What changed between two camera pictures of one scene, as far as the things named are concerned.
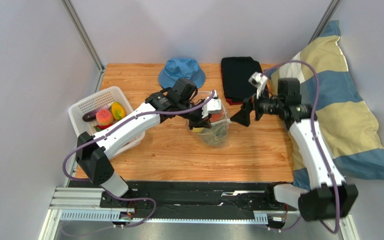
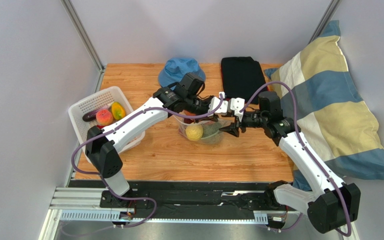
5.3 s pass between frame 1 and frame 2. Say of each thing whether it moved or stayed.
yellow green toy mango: stayed
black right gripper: moved
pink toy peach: stayed
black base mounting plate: stayed
